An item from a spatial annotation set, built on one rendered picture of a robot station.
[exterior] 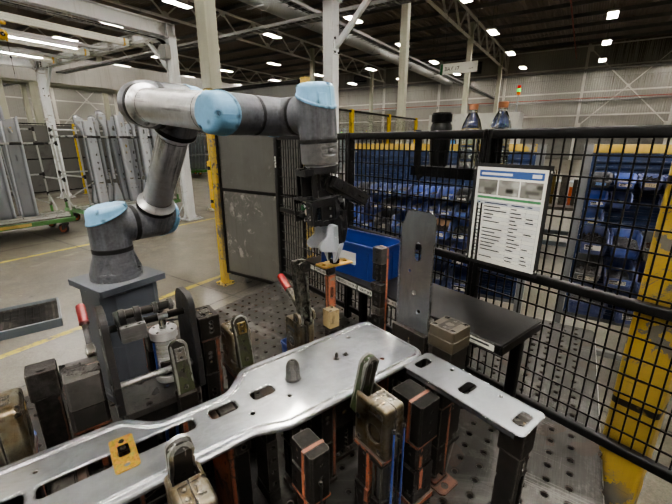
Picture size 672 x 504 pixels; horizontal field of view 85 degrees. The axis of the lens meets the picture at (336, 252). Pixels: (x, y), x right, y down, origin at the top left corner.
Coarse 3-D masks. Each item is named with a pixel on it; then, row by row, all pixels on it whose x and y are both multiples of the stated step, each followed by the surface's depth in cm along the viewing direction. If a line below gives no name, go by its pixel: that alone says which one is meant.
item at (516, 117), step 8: (520, 88) 640; (512, 112) 635; (520, 112) 633; (456, 120) 687; (480, 120) 665; (488, 120) 658; (512, 120) 637; (520, 120) 647; (456, 128) 690; (488, 128) 661; (512, 128) 640; (520, 128) 661
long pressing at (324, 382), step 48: (336, 336) 101; (384, 336) 101; (240, 384) 81; (288, 384) 81; (336, 384) 81; (96, 432) 68; (144, 432) 68; (192, 432) 68; (240, 432) 68; (0, 480) 58; (48, 480) 58; (96, 480) 58; (144, 480) 58
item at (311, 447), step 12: (300, 432) 69; (312, 432) 69; (300, 444) 67; (312, 444) 67; (324, 444) 67; (300, 456) 66; (312, 456) 64; (324, 456) 65; (300, 468) 68; (312, 468) 64; (324, 468) 66; (300, 480) 68; (312, 480) 65; (324, 480) 67; (300, 492) 69; (312, 492) 66; (324, 492) 67
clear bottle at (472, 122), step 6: (474, 108) 118; (468, 114) 119; (474, 114) 118; (468, 120) 119; (474, 120) 118; (462, 126) 121; (468, 126) 118; (474, 126) 118; (480, 126) 119; (462, 144) 121; (468, 144) 120; (462, 150) 121; (468, 150) 120; (474, 150) 120; (462, 156) 122; (468, 156) 120; (474, 156) 120; (462, 162) 122; (468, 162) 121; (474, 162) 121
